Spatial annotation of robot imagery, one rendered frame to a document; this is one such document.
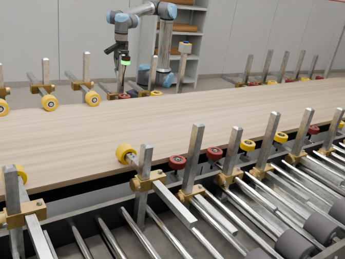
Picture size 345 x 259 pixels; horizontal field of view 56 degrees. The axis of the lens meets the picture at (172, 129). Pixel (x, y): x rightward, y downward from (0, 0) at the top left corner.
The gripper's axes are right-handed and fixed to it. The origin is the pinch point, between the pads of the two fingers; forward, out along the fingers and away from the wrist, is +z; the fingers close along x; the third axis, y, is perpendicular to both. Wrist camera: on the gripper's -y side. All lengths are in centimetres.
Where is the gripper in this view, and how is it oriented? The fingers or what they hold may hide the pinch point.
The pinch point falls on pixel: (116, 69)
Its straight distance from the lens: 235.3
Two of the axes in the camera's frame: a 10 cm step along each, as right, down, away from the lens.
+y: 8.2, -1.5, 5.5
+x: -5.5, -4.3, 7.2
